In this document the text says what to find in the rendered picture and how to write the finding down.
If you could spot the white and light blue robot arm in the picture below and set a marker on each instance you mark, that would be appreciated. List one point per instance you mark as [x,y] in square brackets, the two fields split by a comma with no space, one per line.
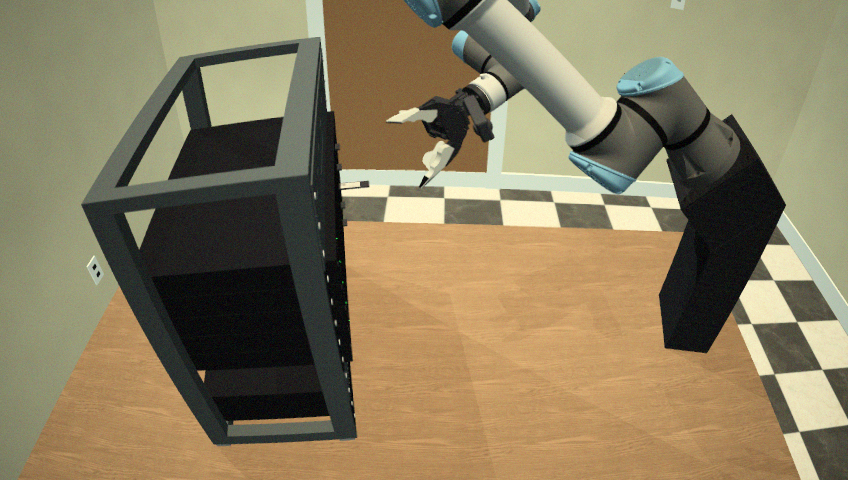
[612,142]

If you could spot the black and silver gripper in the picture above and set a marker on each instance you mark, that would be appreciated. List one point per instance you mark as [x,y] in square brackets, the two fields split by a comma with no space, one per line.
[452,124]

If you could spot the dark grey server rack frame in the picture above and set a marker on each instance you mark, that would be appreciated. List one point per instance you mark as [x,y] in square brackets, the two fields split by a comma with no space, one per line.
[221,292]

